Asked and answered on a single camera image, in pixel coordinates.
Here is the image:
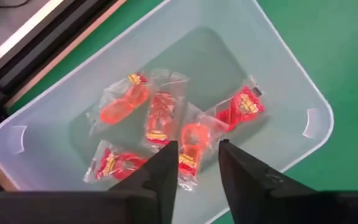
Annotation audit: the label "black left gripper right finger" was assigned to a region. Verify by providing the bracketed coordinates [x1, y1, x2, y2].
[218, 139, 319, 224]

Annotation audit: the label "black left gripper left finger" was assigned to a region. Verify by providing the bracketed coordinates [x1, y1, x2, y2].
[109, 140, 180, 224]

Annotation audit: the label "red ring pop candy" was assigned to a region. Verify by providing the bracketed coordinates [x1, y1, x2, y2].
[82, 139, 150, 184]
[174, 102, 229, 192]
[205, 74, 267, 133]
[144, 68, 191, 147]
[85, 73, 151, 136]

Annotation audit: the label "clear plastic bin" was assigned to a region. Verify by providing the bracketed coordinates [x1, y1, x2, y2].
[0, 0, 335, 224]

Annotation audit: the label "black table frame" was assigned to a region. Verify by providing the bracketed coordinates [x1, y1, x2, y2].
[0, 0, 127, 150]

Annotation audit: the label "black thin cable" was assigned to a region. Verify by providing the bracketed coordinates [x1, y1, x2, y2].
[0, 0, 30, 9]

